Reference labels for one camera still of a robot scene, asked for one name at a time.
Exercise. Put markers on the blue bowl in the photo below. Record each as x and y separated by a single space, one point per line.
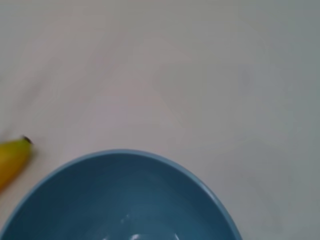
125 195

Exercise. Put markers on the yellow banana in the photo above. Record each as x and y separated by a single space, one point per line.
12 160

